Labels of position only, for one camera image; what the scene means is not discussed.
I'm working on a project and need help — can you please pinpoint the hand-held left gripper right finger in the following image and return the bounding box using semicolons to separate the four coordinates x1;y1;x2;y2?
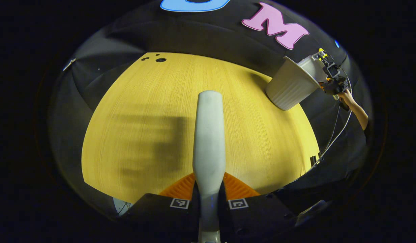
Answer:
218;172;298;243

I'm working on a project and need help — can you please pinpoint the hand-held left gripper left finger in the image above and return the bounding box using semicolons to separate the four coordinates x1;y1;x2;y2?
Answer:
120;172;200;243

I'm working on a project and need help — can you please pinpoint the small white broom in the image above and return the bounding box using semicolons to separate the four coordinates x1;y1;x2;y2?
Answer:
192;90;226;243

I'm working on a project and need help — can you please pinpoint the wooden desktop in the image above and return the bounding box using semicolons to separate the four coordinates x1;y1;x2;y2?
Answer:
82;52;320;205

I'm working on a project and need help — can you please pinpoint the black backdrop cloth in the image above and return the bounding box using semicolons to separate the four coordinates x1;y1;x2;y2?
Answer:
48;0;374;216

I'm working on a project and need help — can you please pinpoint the grey cable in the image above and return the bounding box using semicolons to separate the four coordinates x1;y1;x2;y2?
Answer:
311;67;353;168

